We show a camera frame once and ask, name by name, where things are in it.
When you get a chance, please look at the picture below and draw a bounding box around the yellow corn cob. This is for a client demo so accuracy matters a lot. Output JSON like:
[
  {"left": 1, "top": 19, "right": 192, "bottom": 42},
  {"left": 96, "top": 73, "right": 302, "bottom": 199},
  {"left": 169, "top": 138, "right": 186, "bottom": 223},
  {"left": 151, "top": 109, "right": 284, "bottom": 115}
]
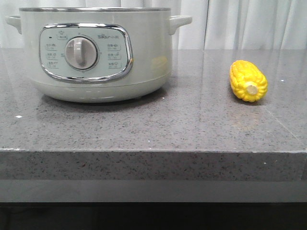
[{"left": 229, "top": 60, "right": 268, "bottom": 103}]

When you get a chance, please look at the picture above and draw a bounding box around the pale green electric cooking pot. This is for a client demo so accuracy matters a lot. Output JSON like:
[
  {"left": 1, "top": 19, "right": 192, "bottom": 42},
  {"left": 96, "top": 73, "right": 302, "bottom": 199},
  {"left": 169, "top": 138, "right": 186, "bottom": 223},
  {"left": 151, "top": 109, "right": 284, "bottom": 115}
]
[{"left": 5, "top": 7, "right": 192, "bottom": 103}]

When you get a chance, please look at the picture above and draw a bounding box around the grey pot control knob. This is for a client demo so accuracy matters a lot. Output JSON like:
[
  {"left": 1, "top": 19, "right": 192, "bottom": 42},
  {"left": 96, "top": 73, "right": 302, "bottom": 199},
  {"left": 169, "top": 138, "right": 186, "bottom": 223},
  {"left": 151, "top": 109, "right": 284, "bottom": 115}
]
[{"left": 65, "top": 37, "right": 98, "bottom": 70}]

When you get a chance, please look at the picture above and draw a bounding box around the white curtain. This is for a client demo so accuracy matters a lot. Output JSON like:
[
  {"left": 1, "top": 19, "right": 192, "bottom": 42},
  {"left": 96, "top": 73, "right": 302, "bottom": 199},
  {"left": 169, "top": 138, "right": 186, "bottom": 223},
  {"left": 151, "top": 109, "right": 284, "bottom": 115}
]
[{"left": 0, "top": 0, "right": 307, "bottom": 50}]

